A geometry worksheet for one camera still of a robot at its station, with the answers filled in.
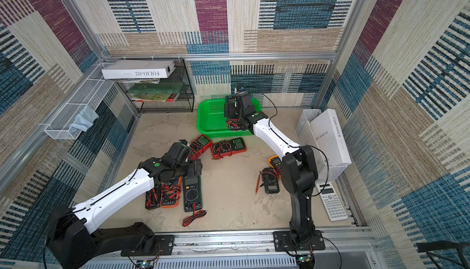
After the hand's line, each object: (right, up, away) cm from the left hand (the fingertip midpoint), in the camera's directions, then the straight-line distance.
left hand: (194, 165), depth 83 cm
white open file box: (+51, +12, +4) cm, 53 cm away
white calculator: (+61, -18, -2) cm, 64 cm away
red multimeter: (-1, +7, +16) cm, 17 cm away
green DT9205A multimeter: (-1, -13, +2) cm, 13 cm away
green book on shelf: (-26, +36, +19) cm, 48 cm away
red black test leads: (+2, -20, -3) cm, 20 cm away
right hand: (+17, +28, +7) cm, 34 cm away
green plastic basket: (+3, +21, +35) cm, 41 cm away
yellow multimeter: (+39, 0, +11) cm, 40 cm away
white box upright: (+61, +12, 0) cm, 62 cm away
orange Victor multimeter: (-11, -13, 0) cm, 16 cm away
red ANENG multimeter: (+10, +5, +14) cm, 18 cm away
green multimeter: (+18, +18, +4) cm, 26 cm away
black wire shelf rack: (-17, +35, +22) cm, 45 cm away
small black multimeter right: (+35, -8, +4) cm, 36 cm away
